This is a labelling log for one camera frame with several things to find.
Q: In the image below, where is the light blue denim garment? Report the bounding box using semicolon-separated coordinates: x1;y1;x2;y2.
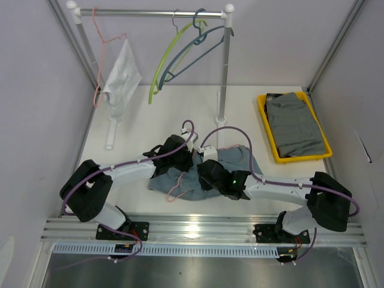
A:
148;145;250;201

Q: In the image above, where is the pink wire hanger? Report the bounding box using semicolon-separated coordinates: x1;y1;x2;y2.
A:
91;7;127;108
165;145;249;202

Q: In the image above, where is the white skirt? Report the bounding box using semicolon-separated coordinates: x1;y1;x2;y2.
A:
103;40;142;122

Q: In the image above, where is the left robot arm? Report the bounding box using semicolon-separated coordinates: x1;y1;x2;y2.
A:
59;131;194;240

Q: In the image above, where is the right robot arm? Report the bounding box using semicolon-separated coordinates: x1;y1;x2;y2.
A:
197;160;352;242

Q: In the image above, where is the blue-grey plastic hanger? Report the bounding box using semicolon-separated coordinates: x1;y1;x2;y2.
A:
157;8;235;91

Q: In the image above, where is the lime green hanger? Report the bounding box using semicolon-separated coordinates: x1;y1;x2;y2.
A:
148;8;208;104

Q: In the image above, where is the yellow plastic bin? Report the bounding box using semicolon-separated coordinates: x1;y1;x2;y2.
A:
256;91;333;164

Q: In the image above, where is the grey folded garment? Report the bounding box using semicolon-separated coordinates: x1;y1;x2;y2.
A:
265;92;325;158

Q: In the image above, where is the white clothes rack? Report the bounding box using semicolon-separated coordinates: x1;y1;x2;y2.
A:
66;1;235;150

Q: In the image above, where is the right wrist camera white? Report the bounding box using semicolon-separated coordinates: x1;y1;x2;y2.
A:
197;145;218;162

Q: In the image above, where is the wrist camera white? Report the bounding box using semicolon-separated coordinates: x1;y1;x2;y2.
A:
197;145;218;162
181;128;199;152

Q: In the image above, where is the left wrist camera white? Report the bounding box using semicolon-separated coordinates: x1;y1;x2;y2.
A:
181;128;199;152

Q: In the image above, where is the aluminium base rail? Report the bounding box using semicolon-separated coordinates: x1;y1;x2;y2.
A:
41;213;367;247

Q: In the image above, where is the right black mount plate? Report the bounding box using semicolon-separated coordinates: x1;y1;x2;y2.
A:
253;224;310;244

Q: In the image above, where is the black mount plate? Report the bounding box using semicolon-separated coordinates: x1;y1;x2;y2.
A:
253;224;310;244
95;221;150;241

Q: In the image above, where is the left black mount plate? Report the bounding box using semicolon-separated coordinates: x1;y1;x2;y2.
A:
95;221;150;241

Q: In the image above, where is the perforated cable tray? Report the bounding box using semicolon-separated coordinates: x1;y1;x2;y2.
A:
53;242;279;259

